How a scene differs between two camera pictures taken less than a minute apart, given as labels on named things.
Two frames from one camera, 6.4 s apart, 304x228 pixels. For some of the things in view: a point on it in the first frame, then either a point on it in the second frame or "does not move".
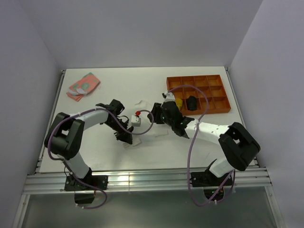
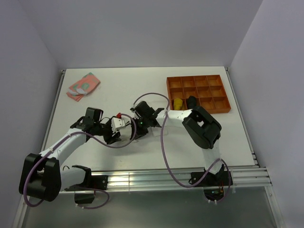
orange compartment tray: x=194 y=101 does not move
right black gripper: x=156 y=110 → x=139 y=132
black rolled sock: x=192 y=101 does not move
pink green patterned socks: x=87 y=84 does not move
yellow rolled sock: x=179 y=103 does not move
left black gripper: x=125 y=137 → x=109 y=138
